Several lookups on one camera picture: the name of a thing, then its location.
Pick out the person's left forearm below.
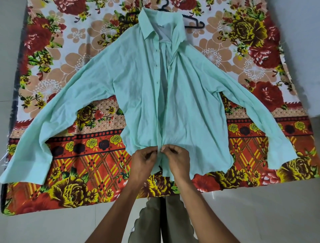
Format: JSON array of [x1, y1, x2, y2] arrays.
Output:
[[85, 180, 147, 243]]

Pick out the person's right forearm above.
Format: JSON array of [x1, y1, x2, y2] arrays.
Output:
[[174, 177, 241, 243]]

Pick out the person's left hand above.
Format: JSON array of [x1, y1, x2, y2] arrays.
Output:
[[128, 146, 159, 187]]

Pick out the mint green button shirt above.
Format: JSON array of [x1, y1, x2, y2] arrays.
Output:
[[0, 8, 298, 185]]

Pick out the black plastic clothes hanger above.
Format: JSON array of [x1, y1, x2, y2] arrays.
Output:
[[157, 0, 205, 29]]

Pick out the person's right hand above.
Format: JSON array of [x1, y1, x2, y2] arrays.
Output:
[[160, 144, 192, 184]]

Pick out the person's grey trousers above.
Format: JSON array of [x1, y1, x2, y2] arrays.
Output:
[[128, 195, 200, 243]]

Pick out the floral patterned bedsheet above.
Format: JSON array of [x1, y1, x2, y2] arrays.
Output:
[[2, 0, 320, 216]]

